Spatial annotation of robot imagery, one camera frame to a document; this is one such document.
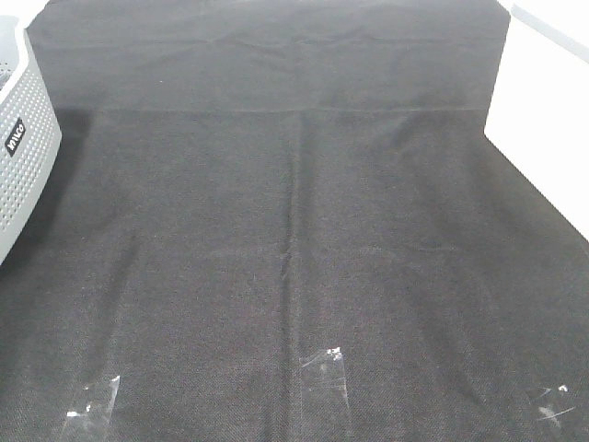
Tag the right clear tape strip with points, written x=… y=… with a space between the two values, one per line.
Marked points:
x=552 y=406

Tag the grey perforated laundry basket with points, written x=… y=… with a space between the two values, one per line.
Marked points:
x=30 y=133

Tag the clear tape strip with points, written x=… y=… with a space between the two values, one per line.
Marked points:
x=552 y=406
x=88 y=418
x=325 y=409

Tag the left clear tape strip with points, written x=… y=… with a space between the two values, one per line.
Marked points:
x=88 y=418

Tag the middle clear tape strip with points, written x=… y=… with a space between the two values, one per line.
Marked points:
x=325 y=409

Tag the beige box with grey lid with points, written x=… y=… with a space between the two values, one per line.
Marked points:
x=538 y=116

